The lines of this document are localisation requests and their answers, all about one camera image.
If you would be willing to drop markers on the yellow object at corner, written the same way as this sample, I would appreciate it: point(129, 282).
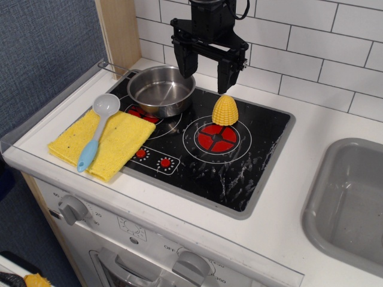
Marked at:
point(36, 280)

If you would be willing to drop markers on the yellow folded cloth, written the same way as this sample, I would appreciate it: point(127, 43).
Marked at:
point(122, 137)

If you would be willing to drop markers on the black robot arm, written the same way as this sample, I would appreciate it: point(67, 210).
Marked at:
point(209, 1)

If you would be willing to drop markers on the wooden side post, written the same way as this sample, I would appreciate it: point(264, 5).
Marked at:
point(119, 28)

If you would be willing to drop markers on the black toy stovetop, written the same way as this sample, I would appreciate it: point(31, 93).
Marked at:
point(224, 168)

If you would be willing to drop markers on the left red stove knob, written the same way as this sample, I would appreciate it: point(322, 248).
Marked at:
point(141, 153)

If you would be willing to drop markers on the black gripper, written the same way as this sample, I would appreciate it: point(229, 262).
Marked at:
point(210, 32)

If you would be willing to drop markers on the yellow toy corn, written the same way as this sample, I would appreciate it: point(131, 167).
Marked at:
point(225, 111)

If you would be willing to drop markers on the left grey oven dial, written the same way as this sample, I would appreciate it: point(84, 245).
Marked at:
point(72, 209)

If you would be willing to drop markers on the grey sink basin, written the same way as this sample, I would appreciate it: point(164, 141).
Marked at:
point(343, 214)

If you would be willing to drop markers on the small steel pot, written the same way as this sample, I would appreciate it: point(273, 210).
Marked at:
point(160, 91)

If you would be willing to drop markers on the grey spoon with blue handle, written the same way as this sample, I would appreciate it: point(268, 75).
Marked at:
point(105, 106)

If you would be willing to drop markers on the right grey oven dial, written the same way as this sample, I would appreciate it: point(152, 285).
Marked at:
point(191, 267)

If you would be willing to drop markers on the white toy oven front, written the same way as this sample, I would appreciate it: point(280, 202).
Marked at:
point(109, 250)

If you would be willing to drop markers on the right red stove knob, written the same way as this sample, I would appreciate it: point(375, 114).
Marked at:
point(165, 163)

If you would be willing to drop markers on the red stove knob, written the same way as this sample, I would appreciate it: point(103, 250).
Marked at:
point(141, 153)
point(165, 163)

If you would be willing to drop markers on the grey oven dial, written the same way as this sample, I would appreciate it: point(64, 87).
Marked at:
point(191, 267)
point(72, 209)

